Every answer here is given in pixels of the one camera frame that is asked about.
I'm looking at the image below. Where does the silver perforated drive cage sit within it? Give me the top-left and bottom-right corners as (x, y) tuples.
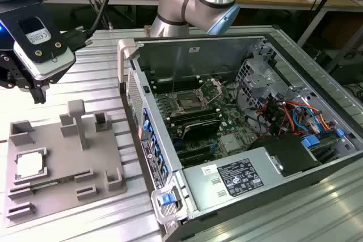
(235, 57), (284, 104)

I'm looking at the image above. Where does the black graphics card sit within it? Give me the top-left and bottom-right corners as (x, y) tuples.
(181, 118), (221, 141)

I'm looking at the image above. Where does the blue wire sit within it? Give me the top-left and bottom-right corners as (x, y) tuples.
(292, 105), (324, 133)

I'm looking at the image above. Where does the black expansion slot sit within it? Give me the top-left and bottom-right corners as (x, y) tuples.
(177, 145), (217, 167)

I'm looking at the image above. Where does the open grey PC case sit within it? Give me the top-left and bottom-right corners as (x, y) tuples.
(117, 32), (363, 242)

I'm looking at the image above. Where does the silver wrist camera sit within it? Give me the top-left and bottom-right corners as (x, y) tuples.
(12, 16), (77, 81)

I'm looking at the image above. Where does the grey parts rack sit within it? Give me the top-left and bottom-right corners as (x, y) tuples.
(4, 99), (128, 229)

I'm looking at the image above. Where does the silver chipset heat sink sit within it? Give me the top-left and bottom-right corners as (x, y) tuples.
(220, 134), (242, 154)

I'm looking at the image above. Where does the black box under desk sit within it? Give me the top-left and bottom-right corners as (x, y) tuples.
(330, 57), (363, 84)

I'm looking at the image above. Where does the silver CPU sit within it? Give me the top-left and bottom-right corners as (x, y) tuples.
(15, 152), (43, 179)

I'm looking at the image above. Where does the grey power supply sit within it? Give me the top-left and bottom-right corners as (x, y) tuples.
(183, 147), (284, 212)

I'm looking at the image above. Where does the black RAM slot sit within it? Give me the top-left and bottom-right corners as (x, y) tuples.
(153, 80), (200, 92)
(151, 74), (199, 84)

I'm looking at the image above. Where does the metal socket cover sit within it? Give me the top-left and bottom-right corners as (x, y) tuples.
(198, 77), (225, 104)

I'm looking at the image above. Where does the blue plastic connector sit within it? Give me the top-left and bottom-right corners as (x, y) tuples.
(302, 135), (320, 150)

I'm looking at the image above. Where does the green motherboard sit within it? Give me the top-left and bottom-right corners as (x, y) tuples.
(150, 77), (273, 169)

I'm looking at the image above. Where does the blue case latch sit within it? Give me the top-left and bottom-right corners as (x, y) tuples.
(158, 193), (174, 206)

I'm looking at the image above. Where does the green RAM stick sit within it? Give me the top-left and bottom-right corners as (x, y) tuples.
(28, 178), (77, 190)

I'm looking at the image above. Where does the thin black cable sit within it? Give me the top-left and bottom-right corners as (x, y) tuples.
(81, 0), (113, 30)

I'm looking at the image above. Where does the black plastic shroud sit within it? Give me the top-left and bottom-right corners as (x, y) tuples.
(249, 135), (323, 177)

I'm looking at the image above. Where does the orange wire bundle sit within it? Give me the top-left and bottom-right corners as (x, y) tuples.
(255, 99), (332, 137)

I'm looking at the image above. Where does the CPU socket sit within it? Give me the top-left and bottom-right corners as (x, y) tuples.
(170, 90), (205, 113)

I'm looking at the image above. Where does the black installed RAM stick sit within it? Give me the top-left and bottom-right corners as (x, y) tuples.
(170, 111), (221, 126)

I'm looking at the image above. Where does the thick black cable with plug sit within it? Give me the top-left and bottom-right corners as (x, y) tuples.
(61, 0), (131, 53)

